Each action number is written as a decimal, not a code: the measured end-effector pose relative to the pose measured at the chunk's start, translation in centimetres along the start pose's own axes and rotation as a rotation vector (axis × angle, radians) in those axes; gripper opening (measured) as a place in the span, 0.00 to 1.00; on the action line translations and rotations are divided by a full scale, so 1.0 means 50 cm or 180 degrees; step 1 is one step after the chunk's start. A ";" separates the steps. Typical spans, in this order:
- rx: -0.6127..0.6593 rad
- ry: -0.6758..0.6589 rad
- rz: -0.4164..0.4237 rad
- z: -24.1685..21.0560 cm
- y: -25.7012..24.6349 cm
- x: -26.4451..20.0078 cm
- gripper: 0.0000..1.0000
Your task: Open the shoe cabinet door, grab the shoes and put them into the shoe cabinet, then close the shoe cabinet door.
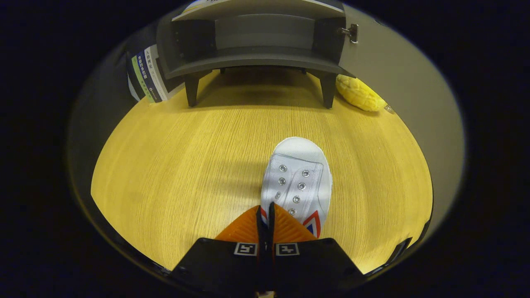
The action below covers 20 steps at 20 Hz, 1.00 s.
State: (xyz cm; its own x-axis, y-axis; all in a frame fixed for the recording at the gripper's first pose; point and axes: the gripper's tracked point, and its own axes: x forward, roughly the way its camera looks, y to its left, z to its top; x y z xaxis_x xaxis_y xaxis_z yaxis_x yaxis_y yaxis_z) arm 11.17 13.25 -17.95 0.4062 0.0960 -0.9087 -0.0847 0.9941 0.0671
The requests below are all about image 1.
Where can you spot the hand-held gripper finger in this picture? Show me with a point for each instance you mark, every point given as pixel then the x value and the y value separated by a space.
pixel 261 240
pixel 271 236

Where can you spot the white canvas shoe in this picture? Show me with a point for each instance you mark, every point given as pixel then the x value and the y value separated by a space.
pixel 298 174

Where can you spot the dark grey shoe cabinet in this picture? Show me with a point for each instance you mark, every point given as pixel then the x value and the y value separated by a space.
pixel 256 58

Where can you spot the yellow bumpy bun toy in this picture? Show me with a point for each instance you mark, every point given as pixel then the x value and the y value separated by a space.
pixel 360 94

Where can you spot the white spine book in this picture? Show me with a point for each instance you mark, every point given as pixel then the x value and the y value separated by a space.
pixel 159 78

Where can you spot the blue spine book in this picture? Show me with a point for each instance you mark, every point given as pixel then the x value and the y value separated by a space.
pixel 149 76

